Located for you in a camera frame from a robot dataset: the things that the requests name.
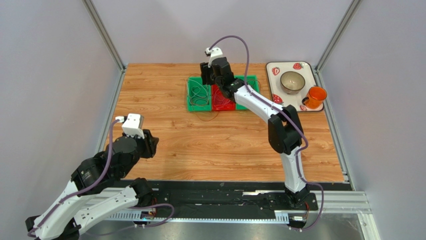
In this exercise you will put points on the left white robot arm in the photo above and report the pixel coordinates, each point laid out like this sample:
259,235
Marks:
68,217

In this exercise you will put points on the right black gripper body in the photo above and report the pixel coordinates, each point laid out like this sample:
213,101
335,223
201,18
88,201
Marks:
206,74

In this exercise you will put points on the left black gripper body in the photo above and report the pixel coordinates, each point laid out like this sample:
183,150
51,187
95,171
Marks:
146,148

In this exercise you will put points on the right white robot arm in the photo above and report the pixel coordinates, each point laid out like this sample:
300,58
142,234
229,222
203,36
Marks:
285,132

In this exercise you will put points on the green bin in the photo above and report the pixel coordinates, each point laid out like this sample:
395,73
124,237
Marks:
254,83
198,96

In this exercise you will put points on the left green bin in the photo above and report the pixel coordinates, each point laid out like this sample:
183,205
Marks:
198,96

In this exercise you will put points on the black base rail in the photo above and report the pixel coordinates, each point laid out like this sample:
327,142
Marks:
230,201

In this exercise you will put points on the strawberry pattern tray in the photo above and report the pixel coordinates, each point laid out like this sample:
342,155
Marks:
277,69

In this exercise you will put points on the right green bin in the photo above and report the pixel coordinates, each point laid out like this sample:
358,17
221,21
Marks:
254,83

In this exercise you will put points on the orange cup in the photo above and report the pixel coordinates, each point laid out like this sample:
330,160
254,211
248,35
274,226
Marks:
315,97

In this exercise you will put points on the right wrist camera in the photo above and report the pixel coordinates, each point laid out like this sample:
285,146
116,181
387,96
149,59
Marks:
213,53

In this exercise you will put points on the grey bowl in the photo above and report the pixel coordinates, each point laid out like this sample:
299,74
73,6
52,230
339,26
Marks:
292,82

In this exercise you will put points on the red bin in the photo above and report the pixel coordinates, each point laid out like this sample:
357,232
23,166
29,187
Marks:
219,102

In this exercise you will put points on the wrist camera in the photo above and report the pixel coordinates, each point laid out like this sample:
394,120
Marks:
213,53
132,125

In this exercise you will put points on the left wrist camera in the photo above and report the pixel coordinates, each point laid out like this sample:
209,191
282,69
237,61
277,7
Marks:
132,125

